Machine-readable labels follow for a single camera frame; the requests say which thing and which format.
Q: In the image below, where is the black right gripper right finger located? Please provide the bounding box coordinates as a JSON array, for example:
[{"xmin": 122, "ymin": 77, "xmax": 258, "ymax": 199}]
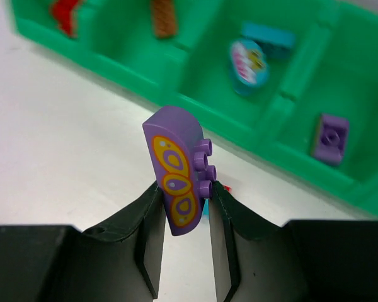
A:
[{"xmin": 209, "ymin": 182, "xmax": 378, "ymax": 301}]

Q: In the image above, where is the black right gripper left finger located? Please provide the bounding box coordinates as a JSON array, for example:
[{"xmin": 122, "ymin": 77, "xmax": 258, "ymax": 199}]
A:
[{"xmin": 0, "ymin": 184, "xmax": 166, "ymax": 301}]

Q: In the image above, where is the purple butterfly arched lego brick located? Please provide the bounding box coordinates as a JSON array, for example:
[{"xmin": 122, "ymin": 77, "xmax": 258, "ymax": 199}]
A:
[{"xmin": 142, "ymin": 106, "xmax": 217, "ymax": 236}]

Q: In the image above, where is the small purple lego brick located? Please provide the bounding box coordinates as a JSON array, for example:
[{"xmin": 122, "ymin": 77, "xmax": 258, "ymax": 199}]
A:
[{"xmin": 310, "ymin": 113, "xmax": 350, "ymax": 167}]

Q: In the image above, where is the teal printed round lego brick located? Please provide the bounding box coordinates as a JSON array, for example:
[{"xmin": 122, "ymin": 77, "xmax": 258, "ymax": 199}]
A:
[{"xmin": 229, "ymin": 38, "xmax": 270, "ymax": 96}]

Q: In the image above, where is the teal long lego brick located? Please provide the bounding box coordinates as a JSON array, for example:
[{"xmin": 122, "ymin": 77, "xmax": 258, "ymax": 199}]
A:
[{"xmin": 241, "ymin": 22, "xmax": 296, "ymax": 59}]

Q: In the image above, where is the red curved lego brick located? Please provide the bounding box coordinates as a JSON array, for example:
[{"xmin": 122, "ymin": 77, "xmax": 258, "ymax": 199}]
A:
[{"xmin": 50, "ymin": 0, "xmax": 83, "ymax": 38}]

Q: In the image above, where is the brown lego plate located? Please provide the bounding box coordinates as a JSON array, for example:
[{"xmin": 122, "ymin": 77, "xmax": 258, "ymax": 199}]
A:
[{"xmin": 151, "ymin": 0, "xmax": 178, "ymax": 39}]

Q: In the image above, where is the green five-compartment bin tray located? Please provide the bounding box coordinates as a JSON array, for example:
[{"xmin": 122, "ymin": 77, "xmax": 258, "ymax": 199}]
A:
[{"xmin": 11, "ymin": 1, "xmax": 378, "ymax": 216}]

